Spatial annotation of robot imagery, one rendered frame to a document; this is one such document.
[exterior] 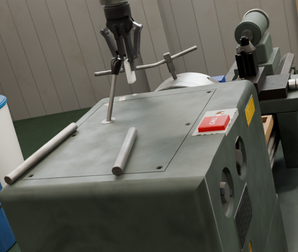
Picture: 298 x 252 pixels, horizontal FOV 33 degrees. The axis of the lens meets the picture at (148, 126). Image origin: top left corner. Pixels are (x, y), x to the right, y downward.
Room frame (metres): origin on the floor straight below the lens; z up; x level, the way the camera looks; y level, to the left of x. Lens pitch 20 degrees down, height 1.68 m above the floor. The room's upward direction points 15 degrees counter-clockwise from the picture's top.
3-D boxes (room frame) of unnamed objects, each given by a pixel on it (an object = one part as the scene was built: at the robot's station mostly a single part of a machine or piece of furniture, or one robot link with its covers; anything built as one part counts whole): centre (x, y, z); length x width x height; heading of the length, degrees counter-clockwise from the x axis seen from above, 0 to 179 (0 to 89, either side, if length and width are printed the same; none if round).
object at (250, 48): (2.08, -0.48, 1.14); 0.08 x 0.08 x 0.03
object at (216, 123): (1.04, -0.14, 1.26); 0.06 x 0.06 x 0.02; 64
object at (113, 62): (1.32, 0.04, 1.38); 0.04 x 0.03 x 0.05; 154
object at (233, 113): (1.07, -0.15, 1.23); 0.13 x 0.08 x 0.06; 154
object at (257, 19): (2.63, -0.66, 1.01); 0.30 x 0.20 x 0.29; 154
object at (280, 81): (2.10, -0.42, 0.95); 0.43 x 0.18 x 0.04; 64
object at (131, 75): (1.48, 0.01, 1.32); 0.03 x 0.01 x 0.07; 154
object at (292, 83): (1.99, -0.65, 0.95); 0.07 x 0.04 x 0.04; 64
